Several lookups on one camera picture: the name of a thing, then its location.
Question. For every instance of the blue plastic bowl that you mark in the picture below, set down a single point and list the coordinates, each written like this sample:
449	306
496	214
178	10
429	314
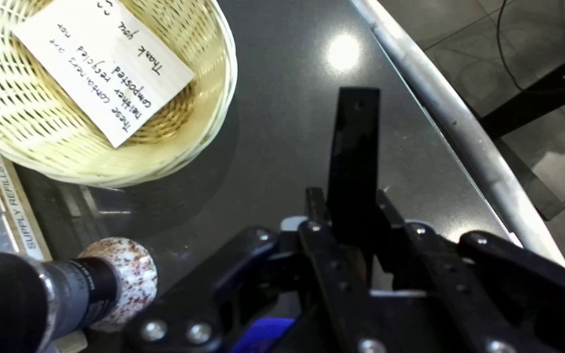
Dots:
262	334

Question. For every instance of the white handwritten note card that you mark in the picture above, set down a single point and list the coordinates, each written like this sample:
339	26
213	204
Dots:
105	61

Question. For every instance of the woven wicker basket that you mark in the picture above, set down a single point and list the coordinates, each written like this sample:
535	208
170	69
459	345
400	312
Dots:
43	130

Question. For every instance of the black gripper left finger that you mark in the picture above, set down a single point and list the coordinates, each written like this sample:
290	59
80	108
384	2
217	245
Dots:
262	273

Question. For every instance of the stainless steel dishwasher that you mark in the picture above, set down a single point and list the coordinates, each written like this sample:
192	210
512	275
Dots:
470	143

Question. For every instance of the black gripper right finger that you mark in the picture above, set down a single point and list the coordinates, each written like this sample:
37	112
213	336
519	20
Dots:
492	294

